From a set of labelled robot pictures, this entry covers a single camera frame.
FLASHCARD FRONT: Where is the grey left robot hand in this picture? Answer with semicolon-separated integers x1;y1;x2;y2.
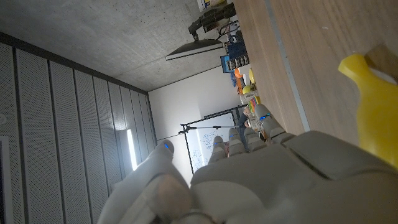
96;104;398;224

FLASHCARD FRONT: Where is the black white block tower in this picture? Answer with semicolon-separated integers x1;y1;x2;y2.
226;55;250;72

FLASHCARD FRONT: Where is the seated person in dark shirt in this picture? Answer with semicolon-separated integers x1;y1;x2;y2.
238;105;251;150

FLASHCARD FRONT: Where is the whiteboard on black stand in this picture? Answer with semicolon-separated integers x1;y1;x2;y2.
178;105;248;175

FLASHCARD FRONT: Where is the stack of coloured cups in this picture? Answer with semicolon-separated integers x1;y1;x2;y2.
247;95;261;113

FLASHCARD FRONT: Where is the thin grey rod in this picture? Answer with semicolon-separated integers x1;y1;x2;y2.
185;124;241;130

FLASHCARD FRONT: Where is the yellow plastic toy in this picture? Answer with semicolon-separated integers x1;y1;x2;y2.
338;53;398;170

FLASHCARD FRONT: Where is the black computer monitor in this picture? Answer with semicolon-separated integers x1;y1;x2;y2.
165;2;238;61

